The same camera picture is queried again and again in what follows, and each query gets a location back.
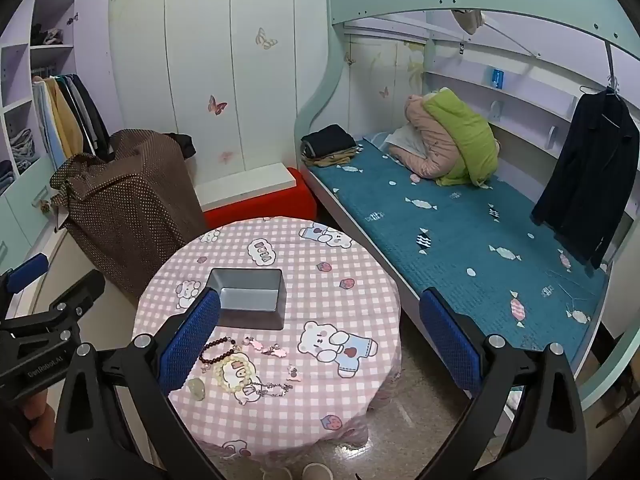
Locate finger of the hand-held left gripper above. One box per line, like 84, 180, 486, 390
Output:
0, 269, 107, 342
0, 254, 50, 306

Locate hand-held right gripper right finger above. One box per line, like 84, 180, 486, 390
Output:
419, 287, 588, 480

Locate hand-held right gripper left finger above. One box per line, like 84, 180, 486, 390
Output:
52, 287, 223, 480

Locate dark bead bracelet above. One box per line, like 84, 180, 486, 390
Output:
198, 337, 237, 367

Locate pale green bead bracelet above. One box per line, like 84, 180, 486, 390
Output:
212, 353, 256, 390

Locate person's left hand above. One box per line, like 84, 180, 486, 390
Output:
20, 391, 57, 453

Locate brown dotted cloth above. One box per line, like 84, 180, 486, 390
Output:
50, 129, 208, 301

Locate teal candy print mattress cover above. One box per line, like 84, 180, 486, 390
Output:
305, 132, 613, 356

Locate folded blue white clothes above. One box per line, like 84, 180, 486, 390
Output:
10, 129, 38, 166

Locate pink checked bear tablecloth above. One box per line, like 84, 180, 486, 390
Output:
131, 216, 403, 466

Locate red stool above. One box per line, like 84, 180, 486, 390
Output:
202, 167, 318, 231

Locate row of hanging clothes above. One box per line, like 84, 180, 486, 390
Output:
31, 74, 111, 161

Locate white board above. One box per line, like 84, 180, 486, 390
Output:
192, 162, 296, 211

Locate black garment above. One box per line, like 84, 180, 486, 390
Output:
162, 132, 198, 160

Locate pink and green folded quilt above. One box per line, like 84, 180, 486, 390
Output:
387, 87, 501, 188

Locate lilac open wardrobe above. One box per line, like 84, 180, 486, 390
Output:
0, 0, 126, 271

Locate white pillow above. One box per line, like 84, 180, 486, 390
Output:
372, 127, 426, 157

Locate dark hanging jacket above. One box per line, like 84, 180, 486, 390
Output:
530, 87, 640, 271

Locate tan folded garment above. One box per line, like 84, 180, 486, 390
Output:
305, 150, 358, 167

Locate dark clothes in cubby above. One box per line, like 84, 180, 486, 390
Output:
30, 22, 65, 46

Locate black folded clothes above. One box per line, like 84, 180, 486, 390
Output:
300, 125, 358, 158

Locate metal clothes hanger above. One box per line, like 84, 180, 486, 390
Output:
580, 40, 626, 98

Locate beige hanging cloth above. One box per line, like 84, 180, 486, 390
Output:
450, 8, 487, 36

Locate pink charm keychain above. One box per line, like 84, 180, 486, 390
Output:
241, 336, 287, 358

